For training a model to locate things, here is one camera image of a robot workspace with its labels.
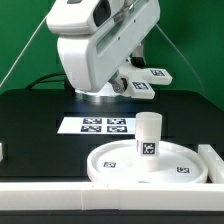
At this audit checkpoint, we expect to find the white fence rail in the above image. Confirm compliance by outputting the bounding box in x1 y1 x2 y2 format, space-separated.
198 144 224 184
0 182 224 211

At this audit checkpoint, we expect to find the white marker sheet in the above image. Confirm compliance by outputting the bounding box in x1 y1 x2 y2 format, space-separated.
57 117 135 135

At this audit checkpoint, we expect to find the white cable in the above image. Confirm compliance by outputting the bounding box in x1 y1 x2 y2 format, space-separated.
0 16 49 88

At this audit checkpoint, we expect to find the white front fence rail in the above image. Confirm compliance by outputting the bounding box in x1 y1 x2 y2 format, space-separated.
0 182 224 211

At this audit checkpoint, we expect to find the white right fence rail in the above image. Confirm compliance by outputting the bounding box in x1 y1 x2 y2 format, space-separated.
198 144 224 184

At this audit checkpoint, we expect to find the white cross-shaped table base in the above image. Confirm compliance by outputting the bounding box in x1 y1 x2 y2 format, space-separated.
119 62 172 99

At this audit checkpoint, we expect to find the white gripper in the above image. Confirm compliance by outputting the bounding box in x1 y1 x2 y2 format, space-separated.
57 0 160 94

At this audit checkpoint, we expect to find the black cable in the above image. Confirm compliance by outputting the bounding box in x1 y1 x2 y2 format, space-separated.
25 73 68 90

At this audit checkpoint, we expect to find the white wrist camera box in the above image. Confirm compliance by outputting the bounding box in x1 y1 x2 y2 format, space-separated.
47 0 111 35

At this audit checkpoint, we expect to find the white round table top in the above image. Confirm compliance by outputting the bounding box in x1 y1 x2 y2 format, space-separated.
87 139 208 183

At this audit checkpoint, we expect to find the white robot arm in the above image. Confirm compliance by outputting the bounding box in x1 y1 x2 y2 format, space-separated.
47 0 160 99

